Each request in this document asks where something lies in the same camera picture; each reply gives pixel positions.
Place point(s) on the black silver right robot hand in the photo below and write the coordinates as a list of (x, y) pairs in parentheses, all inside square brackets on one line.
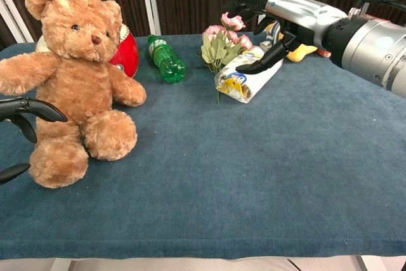
[(304, 14)]

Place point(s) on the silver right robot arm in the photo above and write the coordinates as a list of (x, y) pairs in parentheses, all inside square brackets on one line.
[(371, 49)]

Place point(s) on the white yellow snack package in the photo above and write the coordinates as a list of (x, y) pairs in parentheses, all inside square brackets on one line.
[(241, 82)]

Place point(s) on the pink artificial flower bouquet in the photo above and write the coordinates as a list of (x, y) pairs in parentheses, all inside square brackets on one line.
[(222, 45)]

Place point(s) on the green plastic bottle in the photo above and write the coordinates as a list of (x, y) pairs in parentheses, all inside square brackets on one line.
[(166, 60)]

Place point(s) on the orange biscuit box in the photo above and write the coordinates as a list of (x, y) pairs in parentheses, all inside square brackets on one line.
[(324, 53)]

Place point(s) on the blue table cloth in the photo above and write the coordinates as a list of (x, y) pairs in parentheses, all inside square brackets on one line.
[(238, 163)]

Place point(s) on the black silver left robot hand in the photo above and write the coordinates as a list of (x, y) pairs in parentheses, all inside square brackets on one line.
[(38, 109)]

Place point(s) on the brown teddy bear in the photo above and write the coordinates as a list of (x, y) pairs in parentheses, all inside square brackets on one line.
[(79, 74)]

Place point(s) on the red toy drum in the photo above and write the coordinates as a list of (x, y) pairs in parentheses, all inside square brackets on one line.
[(127, 55)]

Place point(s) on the yellow striped plush toy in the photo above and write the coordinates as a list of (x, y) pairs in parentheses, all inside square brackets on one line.
[(303, 52)]

